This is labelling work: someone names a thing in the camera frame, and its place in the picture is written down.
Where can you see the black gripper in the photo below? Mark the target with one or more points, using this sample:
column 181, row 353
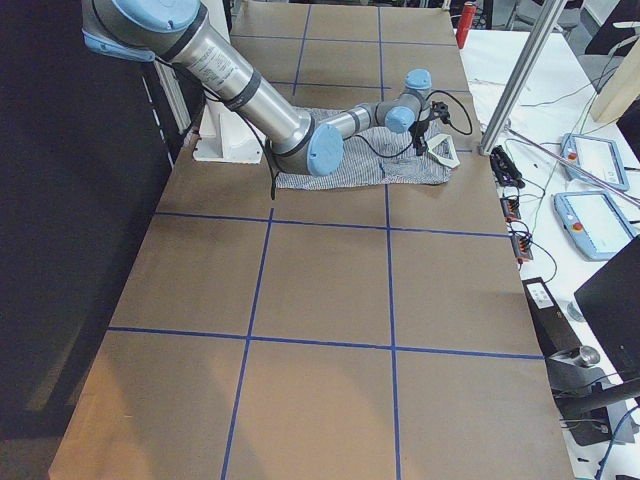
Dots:
column 419, row 130

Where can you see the blue white striped polo shirt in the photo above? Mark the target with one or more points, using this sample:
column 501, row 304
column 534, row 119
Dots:
column 376, row 156

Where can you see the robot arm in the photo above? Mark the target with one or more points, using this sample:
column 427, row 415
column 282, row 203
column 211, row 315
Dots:
column 180, row 32

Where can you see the black clamp tool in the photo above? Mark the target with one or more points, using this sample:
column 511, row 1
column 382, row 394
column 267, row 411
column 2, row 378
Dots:
column 505, row 171

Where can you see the metal rod with green tip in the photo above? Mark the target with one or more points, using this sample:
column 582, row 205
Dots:
column 573, row 166

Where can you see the orange black terminal block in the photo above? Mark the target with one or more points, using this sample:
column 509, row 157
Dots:
column 520, row 235

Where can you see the red fire extinguisher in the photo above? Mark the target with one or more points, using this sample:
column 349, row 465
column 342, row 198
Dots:
column 465, row 23

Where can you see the upper blue teach pendant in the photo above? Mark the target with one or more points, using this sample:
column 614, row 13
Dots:
column 599, row 157

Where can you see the blue teach pendant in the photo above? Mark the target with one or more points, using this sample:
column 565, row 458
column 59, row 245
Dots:
column 599, row 157
column 594, row 223

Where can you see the lower blue teach pendant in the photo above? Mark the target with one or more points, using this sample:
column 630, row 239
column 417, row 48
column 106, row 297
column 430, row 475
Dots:
column 594, row 223

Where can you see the black box with label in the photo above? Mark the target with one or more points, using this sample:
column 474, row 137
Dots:
column 552, row 328

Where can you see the black monitor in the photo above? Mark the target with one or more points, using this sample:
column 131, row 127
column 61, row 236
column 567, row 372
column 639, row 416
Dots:
column 609, row 302

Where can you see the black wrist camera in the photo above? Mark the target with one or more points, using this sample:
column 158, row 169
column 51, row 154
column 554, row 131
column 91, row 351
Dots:
column 440, row 111

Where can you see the aluminium frame post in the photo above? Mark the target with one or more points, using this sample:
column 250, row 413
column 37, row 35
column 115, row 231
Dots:
column 529, row 55

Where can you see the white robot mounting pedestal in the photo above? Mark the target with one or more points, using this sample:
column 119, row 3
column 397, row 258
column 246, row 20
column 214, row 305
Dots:
column 225, row 138

